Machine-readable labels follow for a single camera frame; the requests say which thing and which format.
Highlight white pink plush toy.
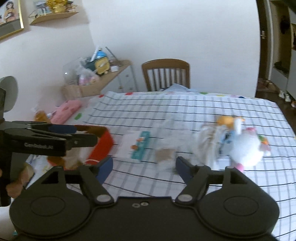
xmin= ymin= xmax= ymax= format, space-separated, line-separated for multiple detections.
xmin=228 ymin=118 xmax=271 ymax=172

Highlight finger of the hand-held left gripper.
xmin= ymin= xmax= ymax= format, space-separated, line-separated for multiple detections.
xmin=13 ymin=120 xmax=77 ymax=137
xmin=66 ymin=133 xmax=98 ymax=150

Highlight light blue cloth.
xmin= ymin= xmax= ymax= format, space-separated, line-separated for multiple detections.
xmin=162 ymin=83 xmax=193 ymax=93

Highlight wooden wall shelf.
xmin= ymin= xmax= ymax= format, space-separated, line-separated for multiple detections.
xmin=29 ymin=11 xmax=79 ymax=25

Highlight clear plastic bag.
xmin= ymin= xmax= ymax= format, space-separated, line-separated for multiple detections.
xmin=151 ymin=120 xmax=200 ymax=163

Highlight wooden chair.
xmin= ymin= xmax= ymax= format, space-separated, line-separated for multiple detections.
xmin=141 ymin=59 xmax=191 ymax=92

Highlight dark wooden door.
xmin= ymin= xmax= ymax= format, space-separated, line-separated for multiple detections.
xmin=255 ymin=0 xmax=274 ymax=98

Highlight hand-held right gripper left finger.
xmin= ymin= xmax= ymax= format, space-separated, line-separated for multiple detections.
xmin=28 ymin=156 xmax=116 ymax=205

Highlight gold ornament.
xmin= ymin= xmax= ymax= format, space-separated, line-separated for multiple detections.
xmin=46 ymin=0 xmax=69 ymax=13

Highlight white teal packet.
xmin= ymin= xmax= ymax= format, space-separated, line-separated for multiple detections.
xmin=115 ymin=130 xmax=152 ymax=164

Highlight yellow toy backpack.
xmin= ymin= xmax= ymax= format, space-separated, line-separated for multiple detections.
xmin=94 ymin=58 xmax=110 ymax=75

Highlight person's left hand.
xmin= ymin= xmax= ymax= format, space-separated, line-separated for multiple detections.
xmin=5 ymin=162 xmax=35 ymax=198

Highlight white checked blanket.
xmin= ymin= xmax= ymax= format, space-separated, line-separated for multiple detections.
xmin=23 ymin=90 xmax=296 ymax=241

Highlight wooden desk with white drawers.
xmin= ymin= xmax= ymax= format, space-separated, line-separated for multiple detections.
xmin=60 ymin=59 xmax=138 ymax=98

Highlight orange brown plush toy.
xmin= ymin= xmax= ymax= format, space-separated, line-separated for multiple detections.
xmin=34 ymin=111 xmax=53 ymax=123

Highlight clear display box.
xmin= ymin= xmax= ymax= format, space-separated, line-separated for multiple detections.
xmin=29 ymin=0 xmax=50 ymax=18

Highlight red storage box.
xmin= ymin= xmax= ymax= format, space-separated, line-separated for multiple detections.
xmin=47 ymin=125 xmax=114 ymax=168

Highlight white cloth doll blue print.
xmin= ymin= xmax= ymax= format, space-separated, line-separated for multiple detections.
xmin=196 ymin=123 xmax=234 ymax=168

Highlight grey wooden shelf cabinet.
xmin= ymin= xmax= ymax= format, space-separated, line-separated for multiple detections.
xmin=269 ymin=0 xmax=296 ymax=93

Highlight brown white plush toy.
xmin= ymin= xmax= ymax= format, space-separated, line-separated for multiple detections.
xmin=47 ymin=149 xmax=93 ymax=170

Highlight gold framed picture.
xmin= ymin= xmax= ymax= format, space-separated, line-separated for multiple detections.
xmin=0 ymin=0 xmax=25 ymax=41

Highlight clear plastic bags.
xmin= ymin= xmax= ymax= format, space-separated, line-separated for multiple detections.
xmin=63 ymin=57 xmax=100 ymax=87

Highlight pink pouch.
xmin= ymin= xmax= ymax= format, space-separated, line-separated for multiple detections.
xmin=50 ymin=100 xmax=83 ymax=124

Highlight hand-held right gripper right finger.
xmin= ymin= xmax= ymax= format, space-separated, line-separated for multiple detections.
xmin=175 ymin=156 xmax=255 ymax=205

